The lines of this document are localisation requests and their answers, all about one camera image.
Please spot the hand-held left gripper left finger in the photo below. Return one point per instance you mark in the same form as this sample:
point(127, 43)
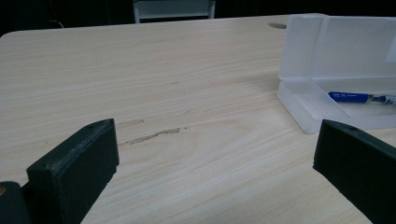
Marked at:
point(74, 174)

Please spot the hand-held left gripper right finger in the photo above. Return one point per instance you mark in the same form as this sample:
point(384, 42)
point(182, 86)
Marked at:
point(358, 168)

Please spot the blue pen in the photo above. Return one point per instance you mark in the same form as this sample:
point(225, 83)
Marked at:
point(351, 97)

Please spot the translucent plastic pencil case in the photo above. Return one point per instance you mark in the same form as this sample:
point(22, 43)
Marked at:
point(342, 49)

